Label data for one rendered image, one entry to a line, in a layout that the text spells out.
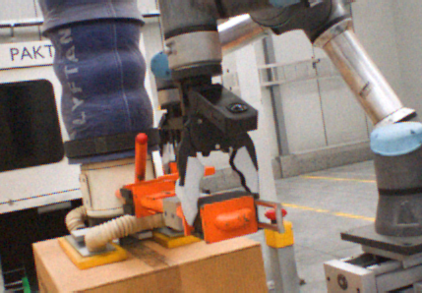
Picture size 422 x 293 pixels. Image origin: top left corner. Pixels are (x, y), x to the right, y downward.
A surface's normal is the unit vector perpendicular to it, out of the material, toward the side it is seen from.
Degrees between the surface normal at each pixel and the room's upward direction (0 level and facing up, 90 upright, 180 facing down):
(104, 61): 72
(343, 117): 90
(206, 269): 90
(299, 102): 90
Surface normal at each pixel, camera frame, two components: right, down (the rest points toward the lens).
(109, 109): 0.14, -0.13
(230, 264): 0.39, -0.01
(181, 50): -0.43, 0.11
